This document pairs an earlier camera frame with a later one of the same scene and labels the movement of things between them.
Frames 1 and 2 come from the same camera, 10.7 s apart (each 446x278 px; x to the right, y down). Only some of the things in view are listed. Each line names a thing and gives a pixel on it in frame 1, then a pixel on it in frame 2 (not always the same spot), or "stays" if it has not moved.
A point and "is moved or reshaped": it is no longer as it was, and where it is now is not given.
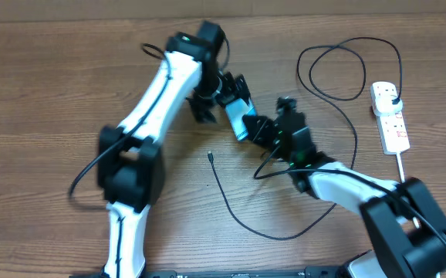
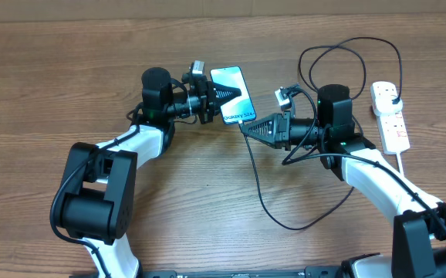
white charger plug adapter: [384, 106] stays
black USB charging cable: [259, 234] → [315, 89]
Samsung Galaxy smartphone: [236, 110] is moved or reshaped
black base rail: [311, 272] stays
